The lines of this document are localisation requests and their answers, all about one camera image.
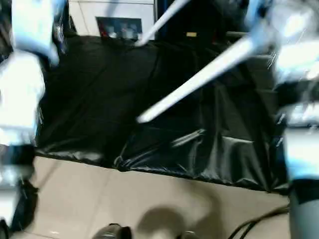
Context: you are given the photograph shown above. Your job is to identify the toy figures behind cabinet glass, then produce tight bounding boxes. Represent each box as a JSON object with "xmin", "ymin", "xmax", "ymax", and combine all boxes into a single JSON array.
[{"xmin": 97, "ymin": 18, "xmax": 143, "ymax": 40}]

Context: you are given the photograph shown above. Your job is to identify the silver left leg black foot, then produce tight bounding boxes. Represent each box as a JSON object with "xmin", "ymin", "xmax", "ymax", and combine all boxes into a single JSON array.
[{"xmin": 94, "ymin": 224, "xmax": 133, "ymax": 239}]

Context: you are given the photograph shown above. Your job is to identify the white plastic table leg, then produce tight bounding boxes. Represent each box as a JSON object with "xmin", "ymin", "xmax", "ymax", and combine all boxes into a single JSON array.
[
  {"xmin": 134, "ymin": 0, "xmax": 193, "ymax": 48},
  {"xmin": 136, "ymin": 30, "xmax": 272, "ymax": 125}
]

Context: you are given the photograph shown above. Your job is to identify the black work mat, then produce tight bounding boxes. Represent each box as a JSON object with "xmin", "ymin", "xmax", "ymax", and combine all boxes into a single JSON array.
[{"xmin": 30, "ymin": 32, "xmax": 300, "ymax": 194}]

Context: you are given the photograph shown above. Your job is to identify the white cabinet with glass doors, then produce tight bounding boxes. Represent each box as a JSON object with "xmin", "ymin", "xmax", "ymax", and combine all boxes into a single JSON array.
[{"xmin": 67, "ymin": 0, "xmax": 157, "ymax": 38}]

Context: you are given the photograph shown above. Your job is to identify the black tv cabinet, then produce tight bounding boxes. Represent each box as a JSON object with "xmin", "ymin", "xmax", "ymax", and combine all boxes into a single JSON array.
[{"xmin": 155, "ymin": 0, "xmax": 260, "ymax": 48}]

